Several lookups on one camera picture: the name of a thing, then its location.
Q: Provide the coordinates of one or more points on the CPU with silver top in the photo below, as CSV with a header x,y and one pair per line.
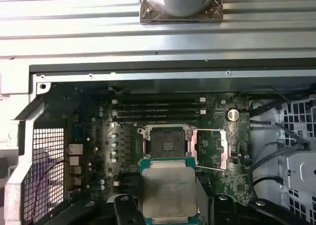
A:
x,y
168,190

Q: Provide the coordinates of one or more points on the CPU socket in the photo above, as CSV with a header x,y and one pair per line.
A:
x,y
168,141

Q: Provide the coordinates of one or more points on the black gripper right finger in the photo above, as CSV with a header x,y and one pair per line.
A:
x,y
224,212

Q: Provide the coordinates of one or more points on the round coin battery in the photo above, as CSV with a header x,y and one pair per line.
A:
x,y
233,115

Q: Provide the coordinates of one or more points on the metal CPU socket cover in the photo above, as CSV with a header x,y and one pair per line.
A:
x,y
225,148

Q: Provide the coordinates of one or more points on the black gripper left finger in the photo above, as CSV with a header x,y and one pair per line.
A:
x,y
126,212

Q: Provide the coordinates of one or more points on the black PC case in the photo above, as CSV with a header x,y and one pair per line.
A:
x,y
148,74

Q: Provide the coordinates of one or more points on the green motherboard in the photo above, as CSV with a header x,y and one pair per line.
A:
x,y
217,183

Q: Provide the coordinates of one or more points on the black RAM slot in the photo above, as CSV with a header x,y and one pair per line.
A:
x,y
158,107
158,117
158,112
158,102

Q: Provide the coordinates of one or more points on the metal disk bay cage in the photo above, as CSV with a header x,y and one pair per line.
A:
x,y
296,165

